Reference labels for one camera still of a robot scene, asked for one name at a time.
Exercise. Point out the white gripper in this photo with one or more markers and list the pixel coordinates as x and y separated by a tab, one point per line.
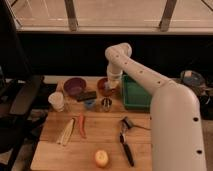
113	76

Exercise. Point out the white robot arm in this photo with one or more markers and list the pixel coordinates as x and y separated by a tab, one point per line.
176	128

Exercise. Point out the red bowl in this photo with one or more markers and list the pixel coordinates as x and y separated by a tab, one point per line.
104	89

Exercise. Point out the purple bowl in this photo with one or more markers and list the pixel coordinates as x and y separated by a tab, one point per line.
74	86

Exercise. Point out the green plastic bin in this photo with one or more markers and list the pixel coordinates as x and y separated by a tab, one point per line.
134	96

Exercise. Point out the blue small object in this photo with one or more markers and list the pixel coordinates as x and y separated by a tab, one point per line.
90	104

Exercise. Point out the black rectangular block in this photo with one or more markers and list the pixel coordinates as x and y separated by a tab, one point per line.
86	96

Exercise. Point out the wooden cutting board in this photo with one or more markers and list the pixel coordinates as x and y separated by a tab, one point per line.
102	133

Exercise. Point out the white cup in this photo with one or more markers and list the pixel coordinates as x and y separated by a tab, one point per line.
56	99

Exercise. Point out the pale corn cob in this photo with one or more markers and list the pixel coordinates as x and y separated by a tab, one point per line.
66	133

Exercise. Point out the dark bag with blue item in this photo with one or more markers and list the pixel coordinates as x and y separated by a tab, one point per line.
196	82

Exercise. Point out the yellow apple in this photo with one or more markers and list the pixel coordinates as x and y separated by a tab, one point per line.
101	158

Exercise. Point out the black chair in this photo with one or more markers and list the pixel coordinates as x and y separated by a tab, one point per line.
18	90

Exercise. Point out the black handled utensil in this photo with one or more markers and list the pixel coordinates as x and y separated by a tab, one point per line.
126	124

